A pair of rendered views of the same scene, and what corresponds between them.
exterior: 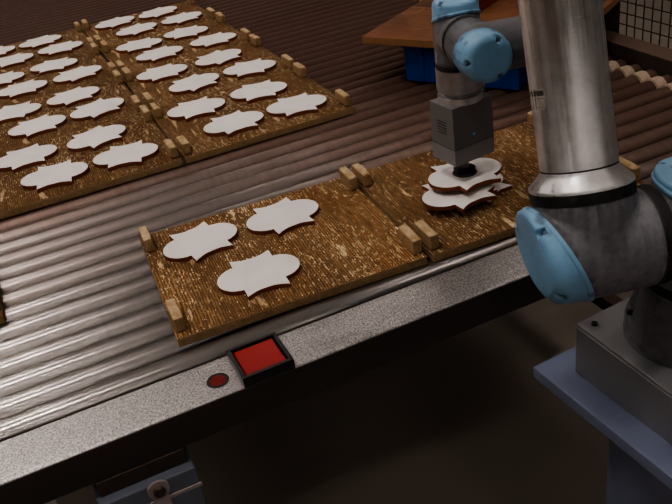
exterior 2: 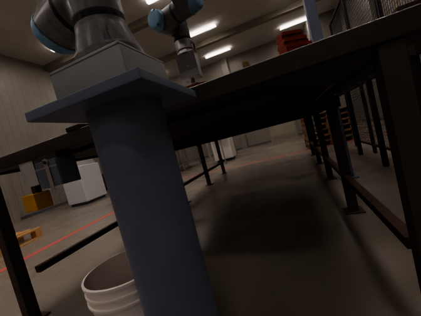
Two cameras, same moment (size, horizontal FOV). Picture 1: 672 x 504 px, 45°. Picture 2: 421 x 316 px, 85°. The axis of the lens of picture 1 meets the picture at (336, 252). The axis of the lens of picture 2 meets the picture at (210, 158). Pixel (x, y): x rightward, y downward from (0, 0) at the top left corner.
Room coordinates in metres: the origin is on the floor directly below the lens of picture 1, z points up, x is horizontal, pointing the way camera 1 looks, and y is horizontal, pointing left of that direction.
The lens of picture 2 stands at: (0.47, -0.90, 0.72)
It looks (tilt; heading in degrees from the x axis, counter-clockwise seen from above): 4 degrees down; 40
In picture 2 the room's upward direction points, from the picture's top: 15 degrees counter-clockwise
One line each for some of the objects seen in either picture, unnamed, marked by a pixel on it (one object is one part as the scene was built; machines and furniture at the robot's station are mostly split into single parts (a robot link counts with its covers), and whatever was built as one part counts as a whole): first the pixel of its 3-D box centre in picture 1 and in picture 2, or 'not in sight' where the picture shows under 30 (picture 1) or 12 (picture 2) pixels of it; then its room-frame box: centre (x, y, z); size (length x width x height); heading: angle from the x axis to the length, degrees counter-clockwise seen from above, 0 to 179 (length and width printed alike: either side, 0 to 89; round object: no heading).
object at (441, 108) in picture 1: (458, 120); (190, 65); (1.27, -0.24, 1.07); 0.10 x 0.09 x 0.16; 26
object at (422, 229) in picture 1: (426, 234); not in sight; (1.12, -0.15, 0.95); 0.06 x 0.02 x 0.03; 17
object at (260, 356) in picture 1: (260, 359); not in sight; (0.90, 0.13, 0.92); 0.06 x 0.06 x 0.01; 20
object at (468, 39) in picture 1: (487, 48); (166, 21); (1.16, -0.27, 1.23); 0.11 x 0.11 x 0.08; 5
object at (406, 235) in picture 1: (409, 239); not in sight; (1.12, -0.12, 0.95); 0.06 x 0.02 x 0.03; 17
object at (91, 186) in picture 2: not in sight; (82, 175); (3.02, 5.93, 0.75); 0.82 x 0.68 x 1.51; 21
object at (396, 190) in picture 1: (488, 182); not in sight; (1.31, -0.30, 0.93); 0.41 x 0.35 x 0.02; 107
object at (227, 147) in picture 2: not in sight; (222, 143); (7.04, 3.98, 0.63); 2.64 x 0.66 x 1.26; 25
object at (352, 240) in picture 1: (274, 249); not in sight; (1.19, 0.10, 0.93); 0.41 x 0.35 x 0.02; 107
